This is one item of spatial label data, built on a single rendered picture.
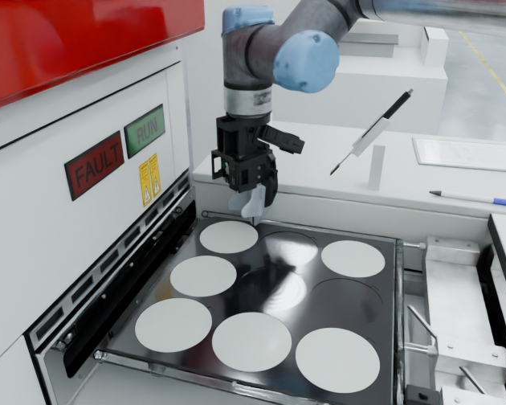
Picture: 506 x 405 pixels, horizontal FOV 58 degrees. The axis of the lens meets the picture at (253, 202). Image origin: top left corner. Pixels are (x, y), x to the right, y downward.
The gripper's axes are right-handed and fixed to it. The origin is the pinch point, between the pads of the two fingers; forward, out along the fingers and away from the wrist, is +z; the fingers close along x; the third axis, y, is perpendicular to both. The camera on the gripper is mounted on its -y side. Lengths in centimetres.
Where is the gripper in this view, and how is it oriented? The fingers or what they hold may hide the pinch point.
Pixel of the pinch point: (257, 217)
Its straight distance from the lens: 82.4
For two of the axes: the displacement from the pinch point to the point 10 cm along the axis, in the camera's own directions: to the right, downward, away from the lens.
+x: 6.7, 3.5, -6.5
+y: -7.4, 3.2, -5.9
